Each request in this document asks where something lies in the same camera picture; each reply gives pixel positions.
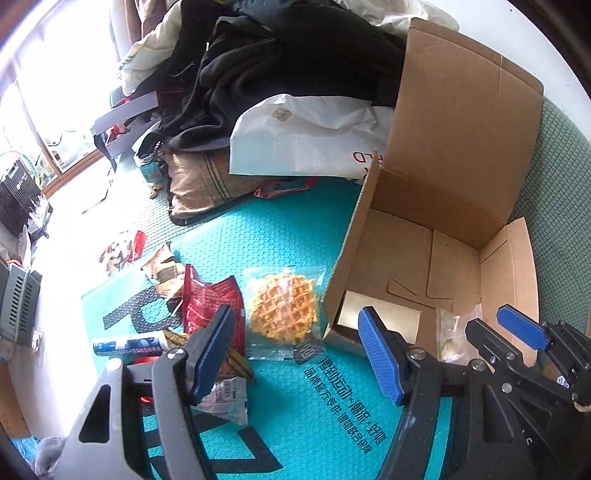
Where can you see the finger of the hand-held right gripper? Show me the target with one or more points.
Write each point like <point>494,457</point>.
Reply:
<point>521,325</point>
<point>485,339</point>

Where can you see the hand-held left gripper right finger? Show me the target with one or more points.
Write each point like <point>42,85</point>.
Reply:
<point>378,355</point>

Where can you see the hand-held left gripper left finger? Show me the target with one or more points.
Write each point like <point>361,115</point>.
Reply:
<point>212,355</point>

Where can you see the white label snack packet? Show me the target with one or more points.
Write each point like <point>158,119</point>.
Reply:
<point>228,397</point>

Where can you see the dark red snack packet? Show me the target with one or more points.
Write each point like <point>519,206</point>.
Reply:
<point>203,304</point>

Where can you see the waffle snack packet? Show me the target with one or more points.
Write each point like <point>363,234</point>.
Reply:
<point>281,309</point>

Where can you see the blue white tube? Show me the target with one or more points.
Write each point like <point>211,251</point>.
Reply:
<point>124,345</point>

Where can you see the brown snack packet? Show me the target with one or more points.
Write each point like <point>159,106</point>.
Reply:
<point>164,272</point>

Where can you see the brown cardboard box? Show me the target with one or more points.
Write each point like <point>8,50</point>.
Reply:
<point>452,138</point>

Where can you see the clear bag of snacks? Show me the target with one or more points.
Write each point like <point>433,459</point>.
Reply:
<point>122,251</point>

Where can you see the small clear packet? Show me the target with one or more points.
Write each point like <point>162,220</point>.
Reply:
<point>450,332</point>

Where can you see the teal bubble mailer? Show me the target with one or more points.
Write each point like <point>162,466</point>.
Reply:
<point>286,230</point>

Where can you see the green quilted sofa cover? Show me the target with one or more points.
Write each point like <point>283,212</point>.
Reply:
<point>563,184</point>

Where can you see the brown cushion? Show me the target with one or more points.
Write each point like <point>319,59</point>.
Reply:
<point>203,180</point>

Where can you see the small printed packet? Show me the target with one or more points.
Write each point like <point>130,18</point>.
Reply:
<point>37,339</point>

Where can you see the red pink packet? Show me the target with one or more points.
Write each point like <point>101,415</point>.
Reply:
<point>281,187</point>

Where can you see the teal jar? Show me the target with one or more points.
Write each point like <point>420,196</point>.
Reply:
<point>150,168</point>

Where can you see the grey crate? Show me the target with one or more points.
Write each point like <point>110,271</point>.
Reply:
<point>18,300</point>

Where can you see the blue plastic bag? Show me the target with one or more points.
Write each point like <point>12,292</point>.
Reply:
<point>23,450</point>

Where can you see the white plastic bag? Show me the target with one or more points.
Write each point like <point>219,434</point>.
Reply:
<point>300,138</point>

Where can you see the white paper box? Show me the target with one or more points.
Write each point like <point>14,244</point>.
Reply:
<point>129,113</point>

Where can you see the black crate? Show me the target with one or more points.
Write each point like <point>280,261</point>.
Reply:
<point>16,184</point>

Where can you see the pile of black clothes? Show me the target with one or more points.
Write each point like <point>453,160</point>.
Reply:
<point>277,60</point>

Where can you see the brown curtain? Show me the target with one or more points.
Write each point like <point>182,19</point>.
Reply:
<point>138,18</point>

